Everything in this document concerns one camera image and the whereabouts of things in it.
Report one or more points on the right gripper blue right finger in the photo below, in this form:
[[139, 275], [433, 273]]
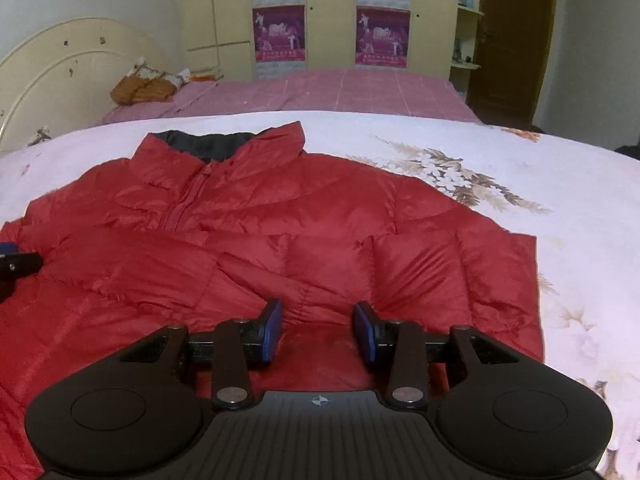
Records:
[[393, 352]]

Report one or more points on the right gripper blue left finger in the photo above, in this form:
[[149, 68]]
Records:
[[239, 346]]

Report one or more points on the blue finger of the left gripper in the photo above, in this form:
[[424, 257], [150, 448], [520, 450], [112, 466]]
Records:
[[15, 265]]

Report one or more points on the red puffer jacket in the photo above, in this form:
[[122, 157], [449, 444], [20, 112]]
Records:
[[198, 229]]

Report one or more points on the cream wooden headboard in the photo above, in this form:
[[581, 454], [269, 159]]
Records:
[[60, 80]]

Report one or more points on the orange folded cloth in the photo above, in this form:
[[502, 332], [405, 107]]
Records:
[[143, 84]]

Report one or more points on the white floral bed sheet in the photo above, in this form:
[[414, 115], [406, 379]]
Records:
[[580, 204]]

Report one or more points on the pink checked bed sheet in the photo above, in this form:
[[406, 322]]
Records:
[[354, 91]]

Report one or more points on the lower left purple poster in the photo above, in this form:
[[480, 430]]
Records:
[[279, 34]]

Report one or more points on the purple poster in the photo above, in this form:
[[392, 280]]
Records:
[[382, 37], [279, 34]]

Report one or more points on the lower right purple poster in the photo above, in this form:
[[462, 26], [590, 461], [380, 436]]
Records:
[[382, 37]]

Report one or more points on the cream yellow wardrobe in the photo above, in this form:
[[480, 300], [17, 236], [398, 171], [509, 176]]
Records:
[[220, 34]]

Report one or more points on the cream corner shelf unit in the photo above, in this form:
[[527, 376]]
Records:
[[463, 63]]

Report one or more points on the brown wooden door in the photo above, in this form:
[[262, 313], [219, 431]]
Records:
[[512, 48]]

